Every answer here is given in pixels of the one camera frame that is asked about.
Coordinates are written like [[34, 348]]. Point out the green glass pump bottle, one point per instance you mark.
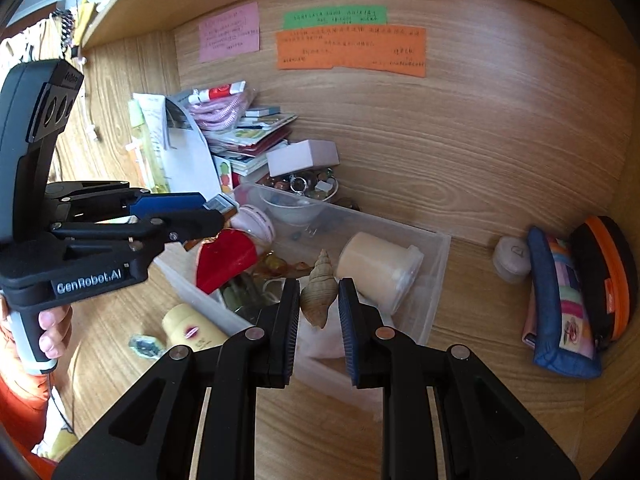
[[240, 295]]

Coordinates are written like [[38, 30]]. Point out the green paper note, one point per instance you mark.
[[335, 16]]

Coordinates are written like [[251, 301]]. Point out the small white box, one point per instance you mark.
[[305, 157]]

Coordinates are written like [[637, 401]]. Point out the clear plastic box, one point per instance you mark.
[[430, 270]]

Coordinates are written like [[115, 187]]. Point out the small black labelled box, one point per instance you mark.
[[222, 205]]

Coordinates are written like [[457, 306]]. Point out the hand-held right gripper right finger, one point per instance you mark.
[[350, 332]]

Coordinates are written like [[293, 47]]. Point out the red white tube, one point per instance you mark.
[[220, 91]]

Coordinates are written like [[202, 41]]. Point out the white bowl of beads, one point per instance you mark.
[[300, 210]]

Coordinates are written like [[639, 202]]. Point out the brown conch shell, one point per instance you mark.
[[317, 295]]

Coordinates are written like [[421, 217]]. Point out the silver foil packet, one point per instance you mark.
[[145, 345]]

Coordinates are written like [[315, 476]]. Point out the stack of cards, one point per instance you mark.
[[260, 145]]

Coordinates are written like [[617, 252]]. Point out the fruit sticker sheet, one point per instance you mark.
[[225, 175]]

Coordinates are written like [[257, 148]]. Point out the person's left hand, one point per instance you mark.
[[52, 340]]

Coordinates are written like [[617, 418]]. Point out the wooden desktop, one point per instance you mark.
[[475, 385]]

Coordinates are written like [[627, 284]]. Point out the pink paper note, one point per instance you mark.
[[230, 32]]

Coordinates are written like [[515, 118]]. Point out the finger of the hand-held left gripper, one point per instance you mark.
[[170, 204], [190, 225]]

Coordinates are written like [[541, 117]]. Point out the small white round container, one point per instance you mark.
[[512, 260]]

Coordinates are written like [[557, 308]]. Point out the orange black zip case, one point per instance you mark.
[[600, 260]]

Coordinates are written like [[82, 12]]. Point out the orange paper note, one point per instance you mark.
[[350, 50]]

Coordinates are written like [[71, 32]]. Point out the blue patchwork pouch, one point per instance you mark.
[[550, 310]]

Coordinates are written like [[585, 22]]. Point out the white printed paper sheet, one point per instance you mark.
[[150, 115]]

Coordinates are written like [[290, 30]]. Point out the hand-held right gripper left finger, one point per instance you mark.
[[287, 332]]

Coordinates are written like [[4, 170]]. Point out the red velvet pouch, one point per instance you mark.
[[225, 260]]

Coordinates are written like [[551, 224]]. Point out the cream bottle with red print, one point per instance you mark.
[[192, 330]]

